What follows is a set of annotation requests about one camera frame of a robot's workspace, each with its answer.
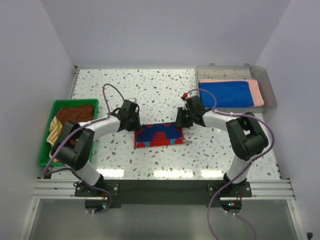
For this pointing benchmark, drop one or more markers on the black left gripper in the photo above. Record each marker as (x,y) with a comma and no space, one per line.
(137,126)

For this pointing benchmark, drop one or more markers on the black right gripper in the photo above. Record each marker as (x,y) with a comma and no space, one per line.
(180,122)

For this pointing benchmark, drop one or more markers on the red patterned towel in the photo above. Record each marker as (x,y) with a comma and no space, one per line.
(158,134)

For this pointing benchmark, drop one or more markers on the blue towel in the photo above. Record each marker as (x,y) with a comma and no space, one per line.
(229,94)

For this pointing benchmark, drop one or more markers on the pink towel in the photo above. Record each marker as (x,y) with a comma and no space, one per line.
(253,86)

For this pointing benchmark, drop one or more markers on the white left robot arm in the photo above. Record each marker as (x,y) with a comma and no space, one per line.
(73,146)

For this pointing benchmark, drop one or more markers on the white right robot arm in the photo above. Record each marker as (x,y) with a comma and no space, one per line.
(246,136)

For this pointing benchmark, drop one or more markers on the brown towel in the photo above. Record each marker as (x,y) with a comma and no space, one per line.
(68,111)

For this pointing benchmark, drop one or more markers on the yellow striped towel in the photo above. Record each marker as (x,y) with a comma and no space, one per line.
(55,129)

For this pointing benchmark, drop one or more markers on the clear plastic container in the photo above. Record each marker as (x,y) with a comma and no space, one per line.
(241,72)

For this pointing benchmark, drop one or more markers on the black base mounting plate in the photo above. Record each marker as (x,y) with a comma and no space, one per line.
(160,192)

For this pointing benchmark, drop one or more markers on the green plastic bin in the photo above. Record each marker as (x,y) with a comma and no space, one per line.
(45,151)

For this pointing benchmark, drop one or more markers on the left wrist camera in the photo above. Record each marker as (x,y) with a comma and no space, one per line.
(134,100)

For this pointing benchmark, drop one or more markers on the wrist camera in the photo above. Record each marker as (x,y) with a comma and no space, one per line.
(134,100)
(185,95)

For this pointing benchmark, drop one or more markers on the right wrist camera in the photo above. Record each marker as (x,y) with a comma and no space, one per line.
(185,95)

